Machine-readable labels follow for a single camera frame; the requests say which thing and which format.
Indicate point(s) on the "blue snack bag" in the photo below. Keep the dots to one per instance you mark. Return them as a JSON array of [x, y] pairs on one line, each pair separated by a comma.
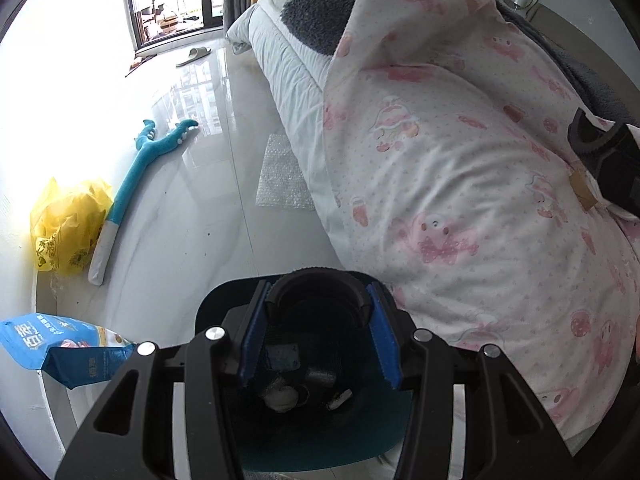
[[75, 360]]

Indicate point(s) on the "yellow plastic bag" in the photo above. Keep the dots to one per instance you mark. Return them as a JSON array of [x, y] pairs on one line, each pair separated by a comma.
[[65, 220]]

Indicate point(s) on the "pale green slipper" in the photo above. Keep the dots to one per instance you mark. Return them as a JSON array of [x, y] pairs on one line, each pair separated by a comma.
[[192, 56]]

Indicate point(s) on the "grey fleece blanket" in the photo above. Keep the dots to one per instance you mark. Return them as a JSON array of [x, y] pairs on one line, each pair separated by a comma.
[[315, 15]]

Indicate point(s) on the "grey padded headboard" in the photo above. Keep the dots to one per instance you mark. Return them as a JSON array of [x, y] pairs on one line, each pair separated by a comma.
[[590, 35]]

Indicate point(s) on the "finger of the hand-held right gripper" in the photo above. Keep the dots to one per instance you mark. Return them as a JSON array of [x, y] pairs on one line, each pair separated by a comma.
[[587, 135]]

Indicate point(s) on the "black waste bin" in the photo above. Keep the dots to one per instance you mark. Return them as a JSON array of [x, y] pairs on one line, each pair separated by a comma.
[[360, 425]]

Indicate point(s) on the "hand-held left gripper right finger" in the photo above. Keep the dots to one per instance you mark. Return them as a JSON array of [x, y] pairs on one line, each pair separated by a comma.
[[387, 340]]

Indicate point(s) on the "brown paper scrap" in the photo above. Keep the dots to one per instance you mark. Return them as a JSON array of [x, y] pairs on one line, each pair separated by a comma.
[[582, 185]]

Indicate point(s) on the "pink printed quilt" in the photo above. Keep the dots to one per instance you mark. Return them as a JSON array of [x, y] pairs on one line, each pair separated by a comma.
[[450, 160]]

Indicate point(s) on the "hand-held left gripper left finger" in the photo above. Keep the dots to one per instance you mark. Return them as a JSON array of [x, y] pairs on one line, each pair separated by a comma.
[[252, 340]]

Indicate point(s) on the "bubble wrap sheet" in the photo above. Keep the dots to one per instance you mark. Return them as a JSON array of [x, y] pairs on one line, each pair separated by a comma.
[[282, 175]]

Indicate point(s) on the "small blue packet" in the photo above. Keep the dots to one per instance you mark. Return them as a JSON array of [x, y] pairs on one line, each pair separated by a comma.
[[282, 360]]

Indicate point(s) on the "white bed mattress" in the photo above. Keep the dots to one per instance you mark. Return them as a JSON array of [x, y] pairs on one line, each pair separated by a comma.
[[290, 75]]

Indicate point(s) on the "blue plush toy stick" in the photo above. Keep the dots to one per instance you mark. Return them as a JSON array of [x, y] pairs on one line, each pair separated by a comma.
[[135, 175]]

